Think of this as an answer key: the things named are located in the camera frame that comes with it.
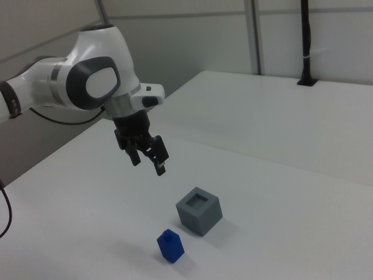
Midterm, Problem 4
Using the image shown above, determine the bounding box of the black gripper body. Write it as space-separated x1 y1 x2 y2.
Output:
112 110 153 151

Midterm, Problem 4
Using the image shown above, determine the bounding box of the blue block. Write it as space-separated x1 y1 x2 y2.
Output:
156 228 186 264

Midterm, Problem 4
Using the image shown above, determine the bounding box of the grey hollow cuboid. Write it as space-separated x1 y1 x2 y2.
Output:
175 186 224 237

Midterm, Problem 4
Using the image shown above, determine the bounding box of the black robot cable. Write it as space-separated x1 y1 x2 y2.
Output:
0 106 106 238

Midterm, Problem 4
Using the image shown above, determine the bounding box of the grey partition post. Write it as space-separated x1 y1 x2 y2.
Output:
94 0 111 26
249 0 265 76

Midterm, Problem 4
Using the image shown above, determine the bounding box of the black post with clamp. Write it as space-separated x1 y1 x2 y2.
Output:
296 0 319 87

